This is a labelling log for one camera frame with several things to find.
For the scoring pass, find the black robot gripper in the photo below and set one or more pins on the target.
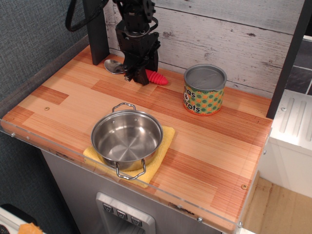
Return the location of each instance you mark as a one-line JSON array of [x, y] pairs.
[[140, 53]]

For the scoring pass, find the red handled metal scoop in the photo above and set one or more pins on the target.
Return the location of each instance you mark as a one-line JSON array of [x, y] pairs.
[[115, 67]]

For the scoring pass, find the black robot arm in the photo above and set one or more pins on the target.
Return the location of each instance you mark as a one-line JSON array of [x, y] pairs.
[[137, 17]]

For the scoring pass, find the peas and carrots can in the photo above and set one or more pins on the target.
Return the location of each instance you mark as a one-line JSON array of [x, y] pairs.
[[204, 86]]

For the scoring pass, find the stainless steel pot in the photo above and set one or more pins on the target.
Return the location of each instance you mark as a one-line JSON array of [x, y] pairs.
[[127, 140]]

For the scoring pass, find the yellow cloth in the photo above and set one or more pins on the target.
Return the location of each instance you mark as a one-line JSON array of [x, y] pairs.
[[92, 158]]

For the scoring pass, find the grey toy fridge front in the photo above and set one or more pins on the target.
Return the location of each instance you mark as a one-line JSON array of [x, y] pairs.
[[79, 187]]

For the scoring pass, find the silver dispenser panel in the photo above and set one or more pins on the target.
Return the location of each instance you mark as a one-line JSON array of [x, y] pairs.
[[121, 218]]

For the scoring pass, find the clear acrylic edge guard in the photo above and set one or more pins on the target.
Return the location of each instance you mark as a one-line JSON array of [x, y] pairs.
[[218, 222]]

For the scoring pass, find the white toy sink unit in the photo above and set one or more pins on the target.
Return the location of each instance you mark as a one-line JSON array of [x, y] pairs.
[[287, 156]]

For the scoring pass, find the black and orange object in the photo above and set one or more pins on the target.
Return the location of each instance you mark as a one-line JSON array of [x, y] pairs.
[[15, 221]]

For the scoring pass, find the dark grey right post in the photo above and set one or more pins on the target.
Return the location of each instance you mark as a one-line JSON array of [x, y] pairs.
[[299, 32]]

